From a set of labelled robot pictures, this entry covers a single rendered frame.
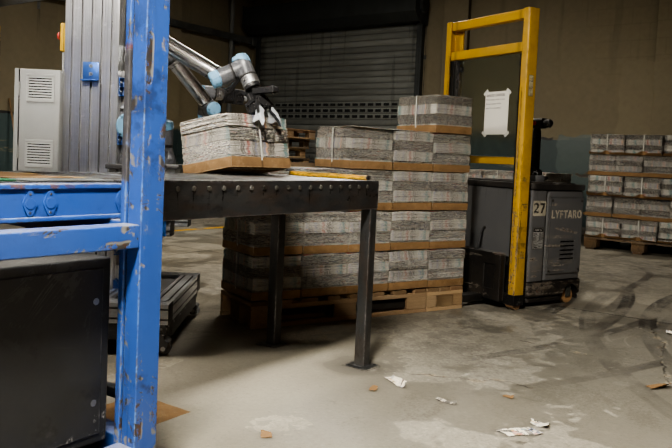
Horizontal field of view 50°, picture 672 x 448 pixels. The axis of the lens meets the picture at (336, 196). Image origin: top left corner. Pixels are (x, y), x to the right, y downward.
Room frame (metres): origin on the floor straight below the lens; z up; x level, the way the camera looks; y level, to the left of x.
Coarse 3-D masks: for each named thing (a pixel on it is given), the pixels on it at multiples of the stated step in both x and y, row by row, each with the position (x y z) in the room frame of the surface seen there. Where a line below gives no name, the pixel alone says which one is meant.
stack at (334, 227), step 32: (384, 192) 4.04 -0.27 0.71; (416, 192) 4.16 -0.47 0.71; (256, 224) 3.59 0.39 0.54; (288, 224) 3.69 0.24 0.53; (320, 224) 3.80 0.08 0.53; (352, 224) 3.92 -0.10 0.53; (384, 224) 4.04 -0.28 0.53; (416, 224) 4.17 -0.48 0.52; (224, 256) 3.89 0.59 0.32; (256, 256) 3.64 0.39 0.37; (288, 256) 3.71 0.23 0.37; (320, 256) 3.81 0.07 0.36; (352, 256) 3.93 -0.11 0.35; (384, 256) 4.04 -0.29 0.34; (416, 256) 4.17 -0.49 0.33; (256, 288) 3.61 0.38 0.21; (288, 288) 3.71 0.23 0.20; (416, 288) 4.21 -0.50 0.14; (256, 320) 3.61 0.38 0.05; (288, 320) 3.74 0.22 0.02; (320, 320) 3.82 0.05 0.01
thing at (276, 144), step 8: (280, 120) 3.17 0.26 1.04; (264, 128) 3.08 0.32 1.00; (272, 128) 3.12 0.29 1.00; (280, 128) 3.16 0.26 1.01; (264, 136) 3.07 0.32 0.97; (272, 136) 3.11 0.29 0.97; (280, 136) 3.16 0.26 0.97; (264, 144) 3.07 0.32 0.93; (272, 144) 3.12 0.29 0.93; (280, 144) 3.16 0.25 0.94; (272, 152) 3.12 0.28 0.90; (280, 152) 3.15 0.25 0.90; (288, 152) 3.20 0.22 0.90; (272, 168) 3.11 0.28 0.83; (280, 168) 3.15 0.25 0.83
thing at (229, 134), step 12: (192, 120) 3.02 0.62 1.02; (204, 120) 2.98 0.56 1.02; (216, 120) 2.93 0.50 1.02; (228, 120) 2.90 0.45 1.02; (240, 120) 2.96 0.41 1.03; (192, 132) 3.02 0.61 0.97; (204, 132) 2.98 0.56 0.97; (216, 132) 2.94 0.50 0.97; (228, 132) 2.91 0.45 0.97; (240, 132) 2.95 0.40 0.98; (252, 132) 3.01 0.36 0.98; (192, 144) 3.02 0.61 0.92; (204, 144) 2.99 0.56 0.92; (216, 144) 2.94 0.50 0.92; (228, 144) 2.90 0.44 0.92; (240, 144) 2.95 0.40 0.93; (252, 144) 3.02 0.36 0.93; (192, 156) 3.02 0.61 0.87; (204, 156) 2.98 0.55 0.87; (216, 156) 2.94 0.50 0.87; (252, 156) 3.00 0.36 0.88; (228, 168) 2.92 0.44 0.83; (240, 168) 2.95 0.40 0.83; (252, 168) 3.01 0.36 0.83
